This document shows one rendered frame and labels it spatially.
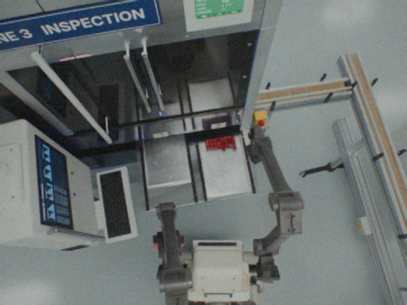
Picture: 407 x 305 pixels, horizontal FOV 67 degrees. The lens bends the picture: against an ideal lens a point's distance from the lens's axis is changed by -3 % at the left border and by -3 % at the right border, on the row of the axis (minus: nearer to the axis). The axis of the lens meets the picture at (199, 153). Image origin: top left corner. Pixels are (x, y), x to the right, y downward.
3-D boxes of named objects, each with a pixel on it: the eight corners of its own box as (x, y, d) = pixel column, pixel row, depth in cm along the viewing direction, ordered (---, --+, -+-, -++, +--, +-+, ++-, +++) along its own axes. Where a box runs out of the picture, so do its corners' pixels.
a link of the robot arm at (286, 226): (280, 234, 101) (309, 232, 101) (273, 194, 107) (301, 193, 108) (254, 258, 140) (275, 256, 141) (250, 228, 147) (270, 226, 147)
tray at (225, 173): (198, 142, 194) (198, 140, 191) (240, 136, 194) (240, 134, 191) (206, 197, 183) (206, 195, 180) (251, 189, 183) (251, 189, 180)
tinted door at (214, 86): (162, 117, 164) (136, 45, 108) (243, 104, 165) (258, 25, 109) (162, 118, 164) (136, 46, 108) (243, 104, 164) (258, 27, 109)
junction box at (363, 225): (354, 218, 216) (360, 217, 208) (360, 217, 217) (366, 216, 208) (359, 236, 213) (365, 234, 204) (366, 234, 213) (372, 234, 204)
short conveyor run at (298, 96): (245, 118, 202) (248, 107, 187) (240, 97, 207) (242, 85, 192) (347, 102, 203) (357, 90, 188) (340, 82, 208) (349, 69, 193)
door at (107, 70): (74, 131, 164) (6, 67, 108) (161, 117, 164) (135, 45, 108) (74, 133, 163) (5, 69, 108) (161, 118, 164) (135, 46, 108)
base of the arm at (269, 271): (253, 280, 137) (280, 280, 137) (254, 265, 135) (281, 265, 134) (251, 267, 145) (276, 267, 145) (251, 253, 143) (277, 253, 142)
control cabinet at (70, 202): (62, 173, 200) (-23, 123, 126) (91, 166, 200) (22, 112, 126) (70, 253, 184) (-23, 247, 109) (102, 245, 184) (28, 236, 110)
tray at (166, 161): (142, 135, 197) (141, 133, 194) (182, 128, 198) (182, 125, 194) (147, 187, 186) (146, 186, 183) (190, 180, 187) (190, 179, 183)
